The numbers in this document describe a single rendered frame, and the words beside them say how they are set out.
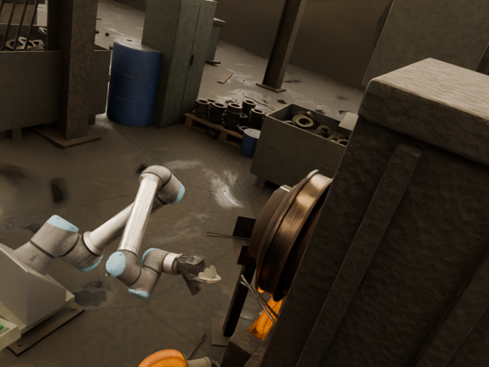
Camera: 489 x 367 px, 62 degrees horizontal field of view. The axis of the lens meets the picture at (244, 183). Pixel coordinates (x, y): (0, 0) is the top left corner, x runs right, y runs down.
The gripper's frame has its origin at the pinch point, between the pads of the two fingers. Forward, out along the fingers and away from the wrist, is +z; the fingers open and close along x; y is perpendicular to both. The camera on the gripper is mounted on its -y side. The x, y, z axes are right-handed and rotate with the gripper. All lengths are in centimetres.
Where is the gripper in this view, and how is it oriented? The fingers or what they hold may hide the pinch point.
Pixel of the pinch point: (217, 280)
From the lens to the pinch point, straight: 170.3
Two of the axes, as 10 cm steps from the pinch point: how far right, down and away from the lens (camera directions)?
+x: 4.8, -2.9, 8.3
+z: 8.8, 1.3, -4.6
